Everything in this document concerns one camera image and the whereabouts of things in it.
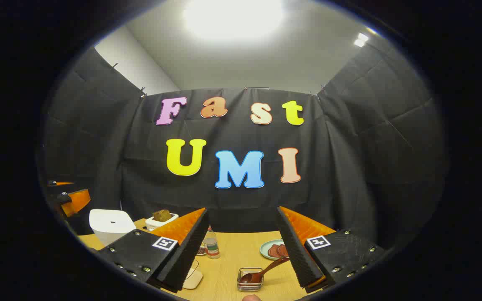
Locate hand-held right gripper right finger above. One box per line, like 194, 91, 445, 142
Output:
276, 206, 386, 293

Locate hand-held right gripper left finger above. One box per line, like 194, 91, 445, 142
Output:
97, 208, 210, 293

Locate brown wooden spoon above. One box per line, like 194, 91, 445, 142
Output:
240, 256, 290, 285

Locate white rice cooker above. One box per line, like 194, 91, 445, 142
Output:
89, 209, 136, 246

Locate metal wire chopstick holder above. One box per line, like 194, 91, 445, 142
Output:
237, 268, 264, 292

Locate clear glass container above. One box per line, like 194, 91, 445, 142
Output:
182, 259, 204, 290

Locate clear plastic water bottle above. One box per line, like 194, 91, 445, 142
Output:
203, 226, 220, 260

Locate pale green plate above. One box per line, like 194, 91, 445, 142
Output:
260, 239, 285, 260

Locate white toaster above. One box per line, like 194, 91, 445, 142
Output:
145, 213, 179, 231

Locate black backdrop cloth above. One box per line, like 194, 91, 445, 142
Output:
42, 42, 449, 251

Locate large ceiling light panel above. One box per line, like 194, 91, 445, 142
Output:
182, 0, 285, 40

